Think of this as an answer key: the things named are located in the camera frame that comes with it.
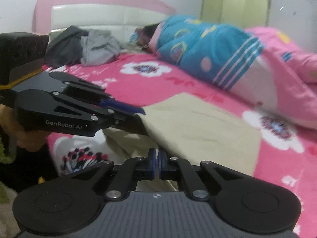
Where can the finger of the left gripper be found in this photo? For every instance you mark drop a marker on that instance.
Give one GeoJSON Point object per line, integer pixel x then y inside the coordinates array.
{"type": "Point", "coordinates": [132, 124]}
{"type": "Point", "coordinates": [119, 106]}

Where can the beige trousers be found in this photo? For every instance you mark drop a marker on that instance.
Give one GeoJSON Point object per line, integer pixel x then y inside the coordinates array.
{"type": "Point", "coordinates": [187, 127]}

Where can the blue pink floral quilt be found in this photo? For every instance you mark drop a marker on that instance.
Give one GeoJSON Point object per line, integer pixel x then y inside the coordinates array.
{"type": "Point", "coordinates": [260, 65]}

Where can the pink floral bed sheet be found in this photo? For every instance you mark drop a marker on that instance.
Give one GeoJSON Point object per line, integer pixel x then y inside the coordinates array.
{"type": "Point", "coordinates": [287, 155]}

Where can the grey sweatshirt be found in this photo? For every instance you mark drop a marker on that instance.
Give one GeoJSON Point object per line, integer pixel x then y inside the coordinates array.
{"type": "Point", "coordinates": [98, 48]}

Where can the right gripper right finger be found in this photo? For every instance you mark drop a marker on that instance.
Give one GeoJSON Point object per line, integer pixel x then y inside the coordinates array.
{"type": "Point", "coordinates": [184, 174]}

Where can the sleeping person head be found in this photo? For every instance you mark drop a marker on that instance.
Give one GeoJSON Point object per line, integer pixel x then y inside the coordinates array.
{"type": "Point", "coordinates": [142, 36]}

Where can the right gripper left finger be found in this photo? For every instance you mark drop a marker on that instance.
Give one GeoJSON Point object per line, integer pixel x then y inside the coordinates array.
{"type": "Point", "coordinates": [124, 178]}

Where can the person left hand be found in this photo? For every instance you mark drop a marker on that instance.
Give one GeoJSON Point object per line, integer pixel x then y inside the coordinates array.
{"type": "Point", "coordinates": [32, 141]}

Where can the black garment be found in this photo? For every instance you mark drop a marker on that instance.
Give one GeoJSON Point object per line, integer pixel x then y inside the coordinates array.
{"type": "Point", "coordinates": [66, 48]}

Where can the yellow-green wardrobe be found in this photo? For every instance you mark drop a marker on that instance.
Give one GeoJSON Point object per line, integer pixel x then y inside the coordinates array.
{"type": "Point", "coordinates": [241, 13]}

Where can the pink white headboard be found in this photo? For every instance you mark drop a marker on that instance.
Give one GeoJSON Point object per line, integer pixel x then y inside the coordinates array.
{"type": "Point", "coordinates": [121, 17]}

